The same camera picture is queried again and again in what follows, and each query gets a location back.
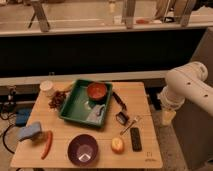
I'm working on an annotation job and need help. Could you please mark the black remote control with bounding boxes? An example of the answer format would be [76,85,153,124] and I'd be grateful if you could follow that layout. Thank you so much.
[130,127,142,152]

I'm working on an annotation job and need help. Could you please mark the red chili pepper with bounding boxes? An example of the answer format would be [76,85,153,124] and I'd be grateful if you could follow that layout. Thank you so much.
[41,131,53,160]

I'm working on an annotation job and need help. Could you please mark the black brush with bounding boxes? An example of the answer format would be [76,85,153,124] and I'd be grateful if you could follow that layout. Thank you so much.
[113,92,129,125]

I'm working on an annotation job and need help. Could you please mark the metal fork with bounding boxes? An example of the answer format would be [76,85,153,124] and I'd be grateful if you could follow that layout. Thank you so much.
[120,115,142,135]

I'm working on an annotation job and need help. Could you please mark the purple bowl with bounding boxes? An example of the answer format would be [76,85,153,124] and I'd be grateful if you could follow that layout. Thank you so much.
[67,134,99,166]

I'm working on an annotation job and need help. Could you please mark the red bowl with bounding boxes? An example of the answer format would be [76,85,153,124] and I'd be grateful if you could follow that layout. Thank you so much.
[87,82,107,101]

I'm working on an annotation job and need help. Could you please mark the blue box beside table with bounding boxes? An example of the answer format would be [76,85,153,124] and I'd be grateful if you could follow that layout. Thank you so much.
[15,108,32,127]

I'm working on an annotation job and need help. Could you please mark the dark red grapes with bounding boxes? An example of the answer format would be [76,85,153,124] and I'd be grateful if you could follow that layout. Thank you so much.
[49,91,66,109]

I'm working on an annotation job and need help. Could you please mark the white cup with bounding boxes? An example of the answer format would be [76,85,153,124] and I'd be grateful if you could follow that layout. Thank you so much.
[40,80,54,97]

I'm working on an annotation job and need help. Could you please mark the green plastic tray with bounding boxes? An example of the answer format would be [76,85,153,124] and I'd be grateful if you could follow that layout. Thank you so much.
[59,79,112,127]

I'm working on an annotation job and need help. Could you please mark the yellow apple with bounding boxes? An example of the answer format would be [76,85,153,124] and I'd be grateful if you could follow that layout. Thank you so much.
[111,137,124,154]

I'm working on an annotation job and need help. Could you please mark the blue cloth in tray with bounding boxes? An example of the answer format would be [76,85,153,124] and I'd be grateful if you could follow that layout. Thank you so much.
[87,104,105,123]

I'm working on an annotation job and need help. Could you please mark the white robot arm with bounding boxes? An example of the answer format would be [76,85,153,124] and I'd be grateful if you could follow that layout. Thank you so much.
[158,61,213,126]

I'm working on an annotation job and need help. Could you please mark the blue sponge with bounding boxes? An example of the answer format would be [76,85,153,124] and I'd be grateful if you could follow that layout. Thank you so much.
[18,122,42,141]

